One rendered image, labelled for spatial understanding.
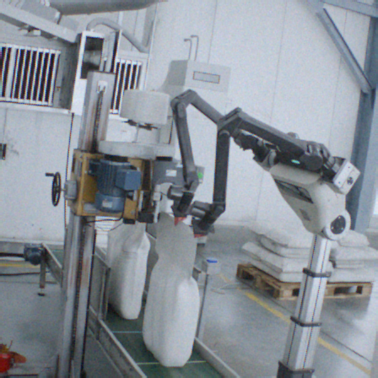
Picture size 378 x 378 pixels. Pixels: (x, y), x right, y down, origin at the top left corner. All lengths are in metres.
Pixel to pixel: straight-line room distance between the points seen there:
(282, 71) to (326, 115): 0.94
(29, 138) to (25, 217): 0.74
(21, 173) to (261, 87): 3.58
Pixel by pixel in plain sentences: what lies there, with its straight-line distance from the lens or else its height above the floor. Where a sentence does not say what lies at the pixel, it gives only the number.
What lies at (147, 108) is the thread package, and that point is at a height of 1.60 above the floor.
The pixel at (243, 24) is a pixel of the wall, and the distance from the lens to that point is 8.04.
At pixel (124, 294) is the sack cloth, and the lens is 3.68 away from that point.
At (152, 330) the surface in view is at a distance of 3.19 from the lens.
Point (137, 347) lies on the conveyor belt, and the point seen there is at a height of 0.38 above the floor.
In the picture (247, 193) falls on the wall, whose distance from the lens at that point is 8.21.
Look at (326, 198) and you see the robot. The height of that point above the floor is 1.33.
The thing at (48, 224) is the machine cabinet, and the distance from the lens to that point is 6.03.
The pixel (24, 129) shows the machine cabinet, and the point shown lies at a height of 1.24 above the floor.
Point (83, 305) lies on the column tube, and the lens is 3.41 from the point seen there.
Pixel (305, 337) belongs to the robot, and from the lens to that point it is 3.14.
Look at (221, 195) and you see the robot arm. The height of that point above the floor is 1.29.
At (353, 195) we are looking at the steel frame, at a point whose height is 0.76.
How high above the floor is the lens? 1.64
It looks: 7 degrees down
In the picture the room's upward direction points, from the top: 8 degrees clockwise
